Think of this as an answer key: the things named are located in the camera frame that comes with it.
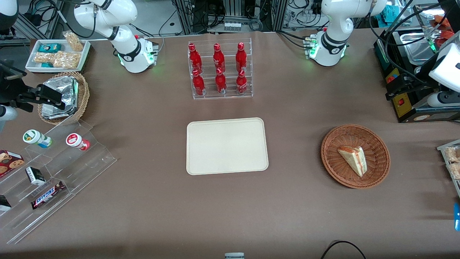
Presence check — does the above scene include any triangular sandwich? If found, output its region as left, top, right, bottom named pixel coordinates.
left=337, top=146, right=368, bottom=177

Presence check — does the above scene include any oval tan wicker basket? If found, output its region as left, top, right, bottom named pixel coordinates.
left=37, top=71, right=90, bottom=126

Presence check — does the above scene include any white rectangular snack tray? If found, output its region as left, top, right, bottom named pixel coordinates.
left=25, top=39, right=91, bottom=74

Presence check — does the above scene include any metal tray with snacks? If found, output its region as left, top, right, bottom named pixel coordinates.
left=437, top=140, right=460, bottom=198

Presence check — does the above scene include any round brown wicker basket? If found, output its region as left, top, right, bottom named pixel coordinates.
left=321, top=124, right=391, bottom=189

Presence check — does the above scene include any beige plastic tray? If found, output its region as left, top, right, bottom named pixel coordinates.
left=186, top=117, right=269, bottom=176

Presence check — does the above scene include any foil wrapped package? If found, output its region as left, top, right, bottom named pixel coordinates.
left=41, top=104, right=74, bottom=120
left=43, top=76, right=79, bottom=110

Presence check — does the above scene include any black food warmer machine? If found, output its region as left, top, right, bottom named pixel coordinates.
left=374, top=4, right=460, bottom=123

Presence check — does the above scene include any clear bag of nuts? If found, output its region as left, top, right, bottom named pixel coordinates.
left=63, top=31, right=84, bottom=52
left=53, top=51, right=80, bottom=69
left=33, top=52, right=54, bottom=64

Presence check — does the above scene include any steel food pan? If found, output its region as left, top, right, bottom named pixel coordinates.
left=399, top=32, right=437, bottom=65

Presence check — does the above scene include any green lid yogurt bottle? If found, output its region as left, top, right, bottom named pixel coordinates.
left=23, top=129, right=52, bottom=149

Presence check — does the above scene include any red cookie box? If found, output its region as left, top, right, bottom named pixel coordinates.
left=0, top=150, right=25, bottom=178

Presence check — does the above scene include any red lid yogurt bottle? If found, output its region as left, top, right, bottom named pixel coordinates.
left=66, top=133, right=91, bottom=151

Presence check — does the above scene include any teal plastic bag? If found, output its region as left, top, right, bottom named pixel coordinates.
left=381, top=5, right=397, bottom=23

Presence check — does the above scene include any small black white box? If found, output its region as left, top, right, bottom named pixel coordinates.
left=25, top=167, right=46, bottom=186

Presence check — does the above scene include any clear acrylic stepped stand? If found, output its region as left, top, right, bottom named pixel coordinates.
left=0, top=119, right=118, bottom=245

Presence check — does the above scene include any snickers chocolate bar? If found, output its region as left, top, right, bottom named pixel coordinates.
left=31, top=181, right=66, bottom=210

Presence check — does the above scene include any red cola bottle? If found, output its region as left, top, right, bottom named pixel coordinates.
left=215, top=68, right=227, bottom=95
left=236, top=69, right=248, bottom=95
left=235, top=42, right=248, bottom=72
left=188, top=43, right=202, bottom=74
left=213, top=43, right=226, bottom=73
left=192, top=69, right=206, bottom=96

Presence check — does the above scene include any clear acrylic bottle rack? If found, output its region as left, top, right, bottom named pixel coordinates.
left=187, top=38, right=253, bottom=100

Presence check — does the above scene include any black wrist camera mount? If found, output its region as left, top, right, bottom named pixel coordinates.
left=0, top=61, right=36, bottom=108

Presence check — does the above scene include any black cable loop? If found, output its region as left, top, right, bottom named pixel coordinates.
left=321, top=240, right=366, bottom=259

